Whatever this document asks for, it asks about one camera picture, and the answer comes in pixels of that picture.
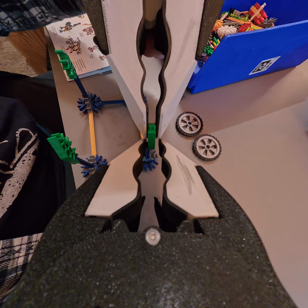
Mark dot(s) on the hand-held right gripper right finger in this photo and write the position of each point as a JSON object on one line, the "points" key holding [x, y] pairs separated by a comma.
{"points": [[190, 187]]}

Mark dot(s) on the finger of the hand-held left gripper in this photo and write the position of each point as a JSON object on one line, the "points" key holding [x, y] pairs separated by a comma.
{"points": [[122, 48], [185, 43]]}

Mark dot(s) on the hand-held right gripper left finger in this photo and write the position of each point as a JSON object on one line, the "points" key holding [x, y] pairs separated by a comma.
{"points": [[118, 187]]}

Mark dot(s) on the pile of colourful toy pieces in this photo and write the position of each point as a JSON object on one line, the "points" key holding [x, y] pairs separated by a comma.
{"points": [[231, 24]]}

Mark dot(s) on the blue bin with white label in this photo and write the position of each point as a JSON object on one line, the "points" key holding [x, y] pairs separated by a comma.
{"points": [[240, 53]]}

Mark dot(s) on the blue yellow toy rod frame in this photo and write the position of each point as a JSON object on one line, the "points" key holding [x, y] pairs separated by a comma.
{"points": [[89, 103]]}

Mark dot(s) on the person's left forearm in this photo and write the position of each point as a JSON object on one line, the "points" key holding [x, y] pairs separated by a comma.
{"points": [[38, 14]]}

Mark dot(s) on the toy instruction sheet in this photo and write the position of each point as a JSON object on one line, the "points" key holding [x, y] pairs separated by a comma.
{"points": [[79, 45]]}

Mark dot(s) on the black toy wheel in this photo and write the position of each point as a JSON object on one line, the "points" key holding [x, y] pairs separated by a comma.
{"points": [[188, 124], [207, 147]]}

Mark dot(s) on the person's dark printed shirt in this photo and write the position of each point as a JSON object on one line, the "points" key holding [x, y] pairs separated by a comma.
{"points": [[24, 159]]}

